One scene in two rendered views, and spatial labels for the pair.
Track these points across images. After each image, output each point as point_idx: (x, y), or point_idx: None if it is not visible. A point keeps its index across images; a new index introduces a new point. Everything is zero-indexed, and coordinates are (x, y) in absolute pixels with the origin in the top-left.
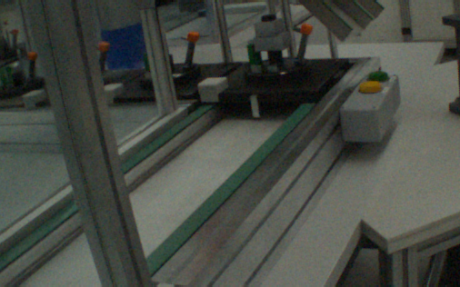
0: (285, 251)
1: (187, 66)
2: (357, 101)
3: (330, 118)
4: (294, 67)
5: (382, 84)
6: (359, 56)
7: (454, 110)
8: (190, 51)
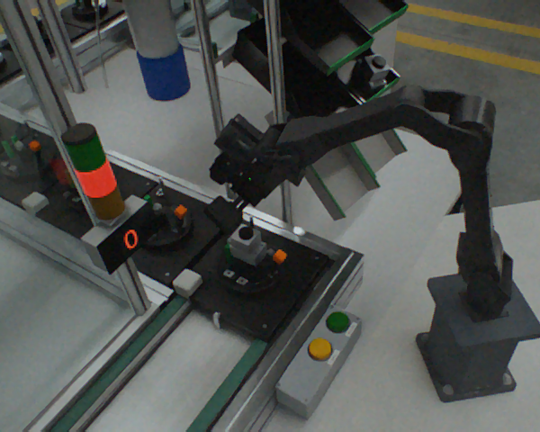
0: None
1: (176, 231)
2: (297, 373)
3: (259, 406)
4: (263, 281)
5: (336, 340)
6: None
7: (418, 346)
8: (178, 222)
